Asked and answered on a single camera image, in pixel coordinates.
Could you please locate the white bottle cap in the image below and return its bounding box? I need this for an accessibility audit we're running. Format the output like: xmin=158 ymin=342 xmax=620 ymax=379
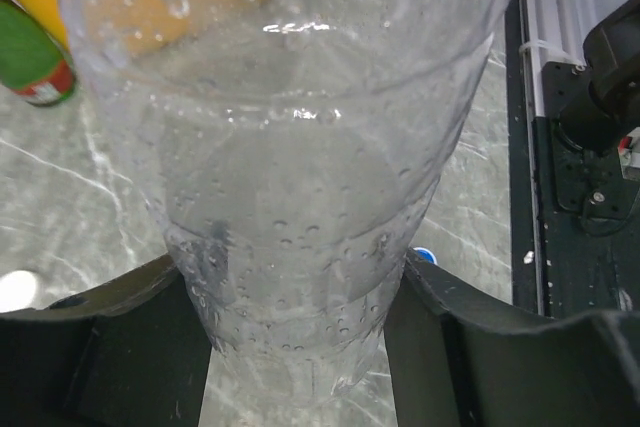
xmin=0 ymin=270 xmax=41 ymax=313

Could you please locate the blue bottle cap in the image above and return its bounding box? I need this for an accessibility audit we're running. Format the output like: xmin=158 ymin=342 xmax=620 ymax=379
xmin=413 ymin=247 xmax=438 ymax=265

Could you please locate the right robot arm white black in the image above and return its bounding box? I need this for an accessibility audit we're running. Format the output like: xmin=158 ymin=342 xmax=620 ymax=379
xmin=558 ymin=0 xmax=639 ymax=155

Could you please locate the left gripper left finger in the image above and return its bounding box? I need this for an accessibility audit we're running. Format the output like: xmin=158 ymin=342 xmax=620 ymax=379
xmin=1 ymin=255 xmax=211 ymax=426

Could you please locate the clear plastic bottle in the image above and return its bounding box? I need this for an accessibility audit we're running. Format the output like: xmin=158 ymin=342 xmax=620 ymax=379
xmin=58 ymin=0 xmax=508 ymax=406

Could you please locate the aluminium rail frame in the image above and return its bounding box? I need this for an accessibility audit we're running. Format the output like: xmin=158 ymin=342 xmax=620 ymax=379
xmin=519 ymin=0 xmax=640 ymax=118

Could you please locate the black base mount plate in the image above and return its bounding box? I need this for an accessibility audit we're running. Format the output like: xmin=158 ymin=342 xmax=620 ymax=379
xmin=505 ymin=0 xmax=639 ymax=318

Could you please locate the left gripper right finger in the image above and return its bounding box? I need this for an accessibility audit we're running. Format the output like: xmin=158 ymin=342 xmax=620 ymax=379
xmin=384 ymin=251 xmax=639 ymax=426

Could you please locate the green glass bottle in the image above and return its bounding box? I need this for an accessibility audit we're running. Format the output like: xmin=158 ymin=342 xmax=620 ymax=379
xmin=1 ymin=0 xmax=76 ymax=107

